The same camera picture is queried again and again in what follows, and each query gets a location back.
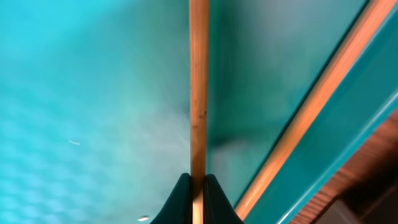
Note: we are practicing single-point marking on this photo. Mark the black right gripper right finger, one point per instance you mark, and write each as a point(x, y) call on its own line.
point(217, 209)

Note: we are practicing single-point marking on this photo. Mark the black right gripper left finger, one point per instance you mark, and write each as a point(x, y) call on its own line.
point(178, 207)

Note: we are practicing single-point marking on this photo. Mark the wooden chopstick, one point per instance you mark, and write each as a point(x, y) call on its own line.
point(199, 47)
point(353, 45)

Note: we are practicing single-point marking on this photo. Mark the teal plastic tray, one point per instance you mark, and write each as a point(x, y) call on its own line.
point(95, 124)

